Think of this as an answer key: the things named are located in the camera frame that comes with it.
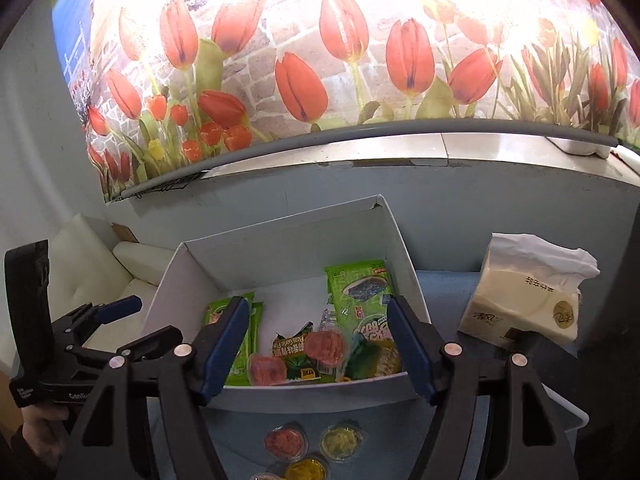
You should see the tulip printed roller blind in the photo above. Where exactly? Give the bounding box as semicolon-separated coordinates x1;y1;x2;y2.
50;0;640;203

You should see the window sill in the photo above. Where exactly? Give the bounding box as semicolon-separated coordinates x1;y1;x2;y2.
107;127;640;201

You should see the person's left hand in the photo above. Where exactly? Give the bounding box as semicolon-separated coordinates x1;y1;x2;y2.
20;406;71;456

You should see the white cardboard box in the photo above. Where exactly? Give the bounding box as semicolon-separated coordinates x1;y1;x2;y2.
142;194;436;413

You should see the person's left forearm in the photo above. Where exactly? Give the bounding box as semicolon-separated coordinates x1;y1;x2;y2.
10;425;61;480

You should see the white flat object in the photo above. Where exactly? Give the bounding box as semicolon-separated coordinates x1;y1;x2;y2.
550;135;613;158

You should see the white leather sofa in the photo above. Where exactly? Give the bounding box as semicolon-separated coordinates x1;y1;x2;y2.
50;212;176;351

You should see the dark green small snack packet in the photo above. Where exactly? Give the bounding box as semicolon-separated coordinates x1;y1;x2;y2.
272;325;321;383

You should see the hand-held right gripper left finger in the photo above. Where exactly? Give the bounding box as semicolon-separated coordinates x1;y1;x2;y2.
55;296;251;480

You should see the green seaweed snack packet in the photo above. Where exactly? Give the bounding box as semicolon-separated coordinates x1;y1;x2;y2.
204;299;253;388
345;310;403;378
324;259;392;321
247;301;266;361

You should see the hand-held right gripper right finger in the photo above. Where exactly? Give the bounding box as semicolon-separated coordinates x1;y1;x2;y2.
386;296;573;480

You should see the beige tissue pack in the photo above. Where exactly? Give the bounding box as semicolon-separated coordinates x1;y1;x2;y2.
457;232;601;346

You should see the yellow green jelly cup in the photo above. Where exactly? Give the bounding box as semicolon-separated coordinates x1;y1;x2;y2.
320;424;364;462

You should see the brown cardboard piece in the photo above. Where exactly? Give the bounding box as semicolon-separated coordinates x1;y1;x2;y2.
110;222;141;245

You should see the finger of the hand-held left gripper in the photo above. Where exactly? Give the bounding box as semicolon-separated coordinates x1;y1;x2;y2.
62;296;143;346
82;325;183;362

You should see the orange jelly cup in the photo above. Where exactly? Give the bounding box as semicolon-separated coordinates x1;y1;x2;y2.
284;454;332;480

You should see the blue tablecloth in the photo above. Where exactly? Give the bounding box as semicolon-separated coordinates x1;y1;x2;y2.
145;267;591;480

